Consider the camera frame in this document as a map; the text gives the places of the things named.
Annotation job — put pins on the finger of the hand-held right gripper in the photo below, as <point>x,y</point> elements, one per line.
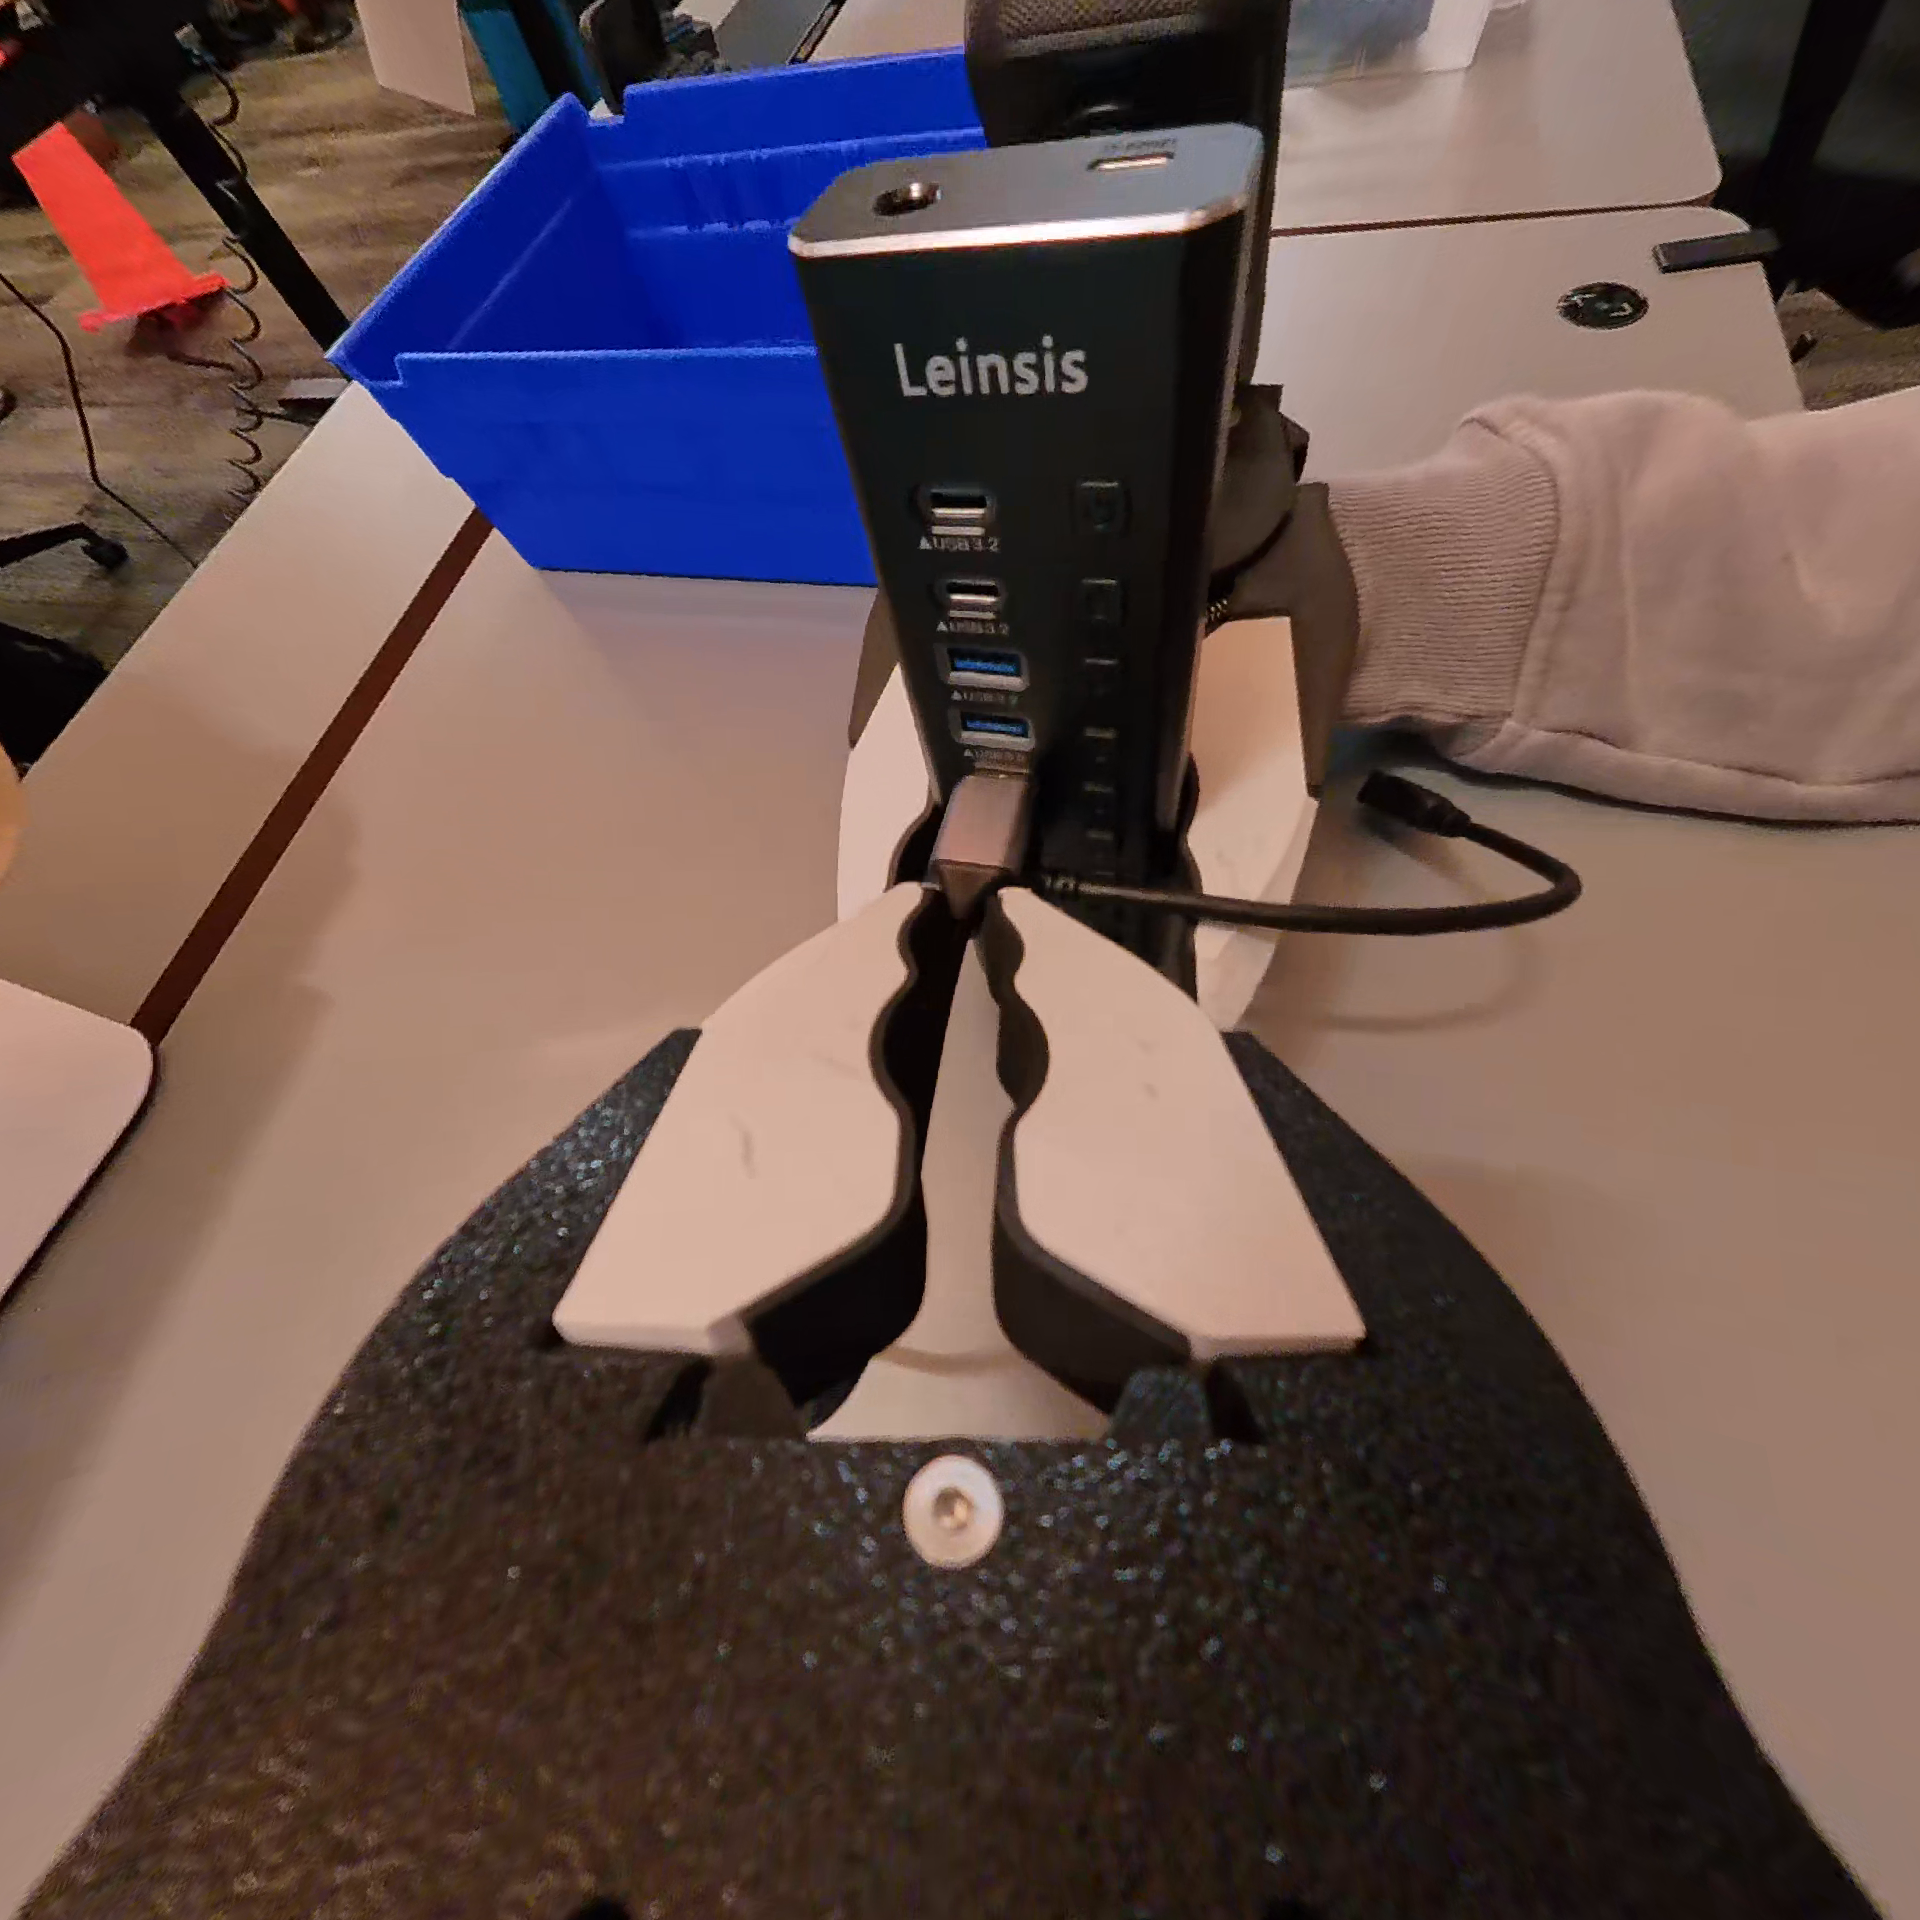
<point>1326,645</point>
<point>877,673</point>

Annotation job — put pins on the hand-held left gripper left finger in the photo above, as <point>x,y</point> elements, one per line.
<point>735,1169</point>

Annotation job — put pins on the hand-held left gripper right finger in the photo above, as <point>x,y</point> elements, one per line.
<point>1170,1186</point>

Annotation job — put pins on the black usb hub tower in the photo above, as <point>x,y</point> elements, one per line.
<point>1021,450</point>

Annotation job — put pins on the white round hub stand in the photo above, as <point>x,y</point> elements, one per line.
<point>1253,887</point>

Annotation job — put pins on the person's right forearm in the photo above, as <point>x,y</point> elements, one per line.
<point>1651,601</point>

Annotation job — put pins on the blue plastic bin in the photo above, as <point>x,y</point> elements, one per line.
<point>600,421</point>

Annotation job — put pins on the small black flat device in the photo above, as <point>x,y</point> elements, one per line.
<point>1706,251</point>

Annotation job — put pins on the white board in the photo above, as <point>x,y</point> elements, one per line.
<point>421,44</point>

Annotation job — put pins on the orange traffic cone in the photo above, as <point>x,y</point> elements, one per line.
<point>106,226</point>

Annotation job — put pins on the black table leg frame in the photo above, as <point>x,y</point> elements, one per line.
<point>241,210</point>

